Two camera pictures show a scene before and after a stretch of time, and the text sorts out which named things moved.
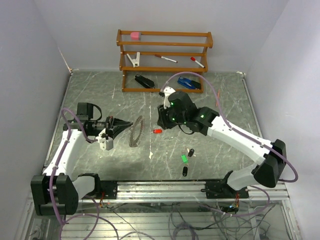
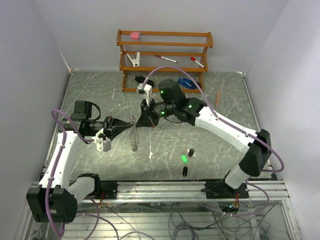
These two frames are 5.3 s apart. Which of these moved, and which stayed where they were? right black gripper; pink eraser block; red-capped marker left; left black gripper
Moved: right black gripper
Stayed: left black gripper; pink eraser block; red-capped marker left
